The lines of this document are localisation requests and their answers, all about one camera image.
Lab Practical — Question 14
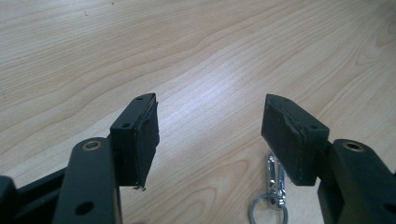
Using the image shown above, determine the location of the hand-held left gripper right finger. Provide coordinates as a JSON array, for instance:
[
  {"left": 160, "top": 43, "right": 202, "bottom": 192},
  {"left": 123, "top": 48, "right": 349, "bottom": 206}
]
[{"left": 261, "top": 93, "right": 396, "bottom": 224}]

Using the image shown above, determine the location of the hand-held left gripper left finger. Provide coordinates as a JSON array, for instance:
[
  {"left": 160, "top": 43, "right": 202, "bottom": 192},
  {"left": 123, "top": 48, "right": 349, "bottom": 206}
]
[{"left": 51, "top": 92, "right": 161, "bottom": 224}]

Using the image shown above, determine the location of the silver metal keychain clip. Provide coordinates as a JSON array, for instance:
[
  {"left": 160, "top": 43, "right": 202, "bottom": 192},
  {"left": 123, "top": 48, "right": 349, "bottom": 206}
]
[{"left": 247, "top": 152, "right": 289, "bottom": 224}]

